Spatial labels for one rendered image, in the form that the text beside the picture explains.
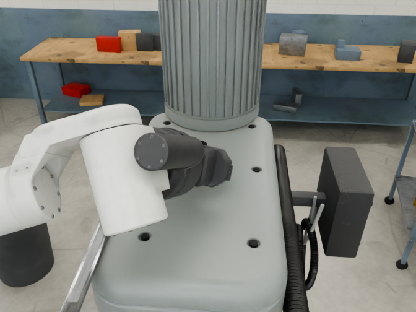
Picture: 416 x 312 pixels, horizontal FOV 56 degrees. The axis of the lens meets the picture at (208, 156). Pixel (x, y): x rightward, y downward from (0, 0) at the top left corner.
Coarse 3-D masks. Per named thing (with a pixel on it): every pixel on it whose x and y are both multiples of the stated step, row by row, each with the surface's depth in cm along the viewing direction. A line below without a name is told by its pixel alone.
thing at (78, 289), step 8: (96, 232) 52; (96, 240) 50; (104, 240) 50; (88, 248) 49; (96, 248) 49; (88, 256) 48; (96, 256) 48; (80, 264) 47; (88, 264) 47; (96, 264) 47; (80, 272) 46; (88, 272) 46; (80, 280) 45; (88, 280) 45; (72, 288) 44; (80, 288) 44; (88, 288) 45; (72, 296) 43; (80, 296) 43; (64, 304) 42; (72, 304) 42; (80, 304) 43
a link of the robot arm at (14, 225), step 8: (0, 168) 38; (0, 176) 37; (0, 184) 36; (0, 192) 36; (0, 200) 36; (0, 208) 36; (8, 208) 36; (0, 216) 36; (8, 216) 36; (0, 224) 37; (8, 224) 37; (16, 224) 37; (0, 232) 38; (8, 232) 38
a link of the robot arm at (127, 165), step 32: (128, 128) 37; (160, 128) 45; (96, 160) 36; (128, 160) 36; (160, 160) 34; (192, 160) 40; (96, 192) 37; (128, 192) 36; (160, 192) 38; (128, 224) 35
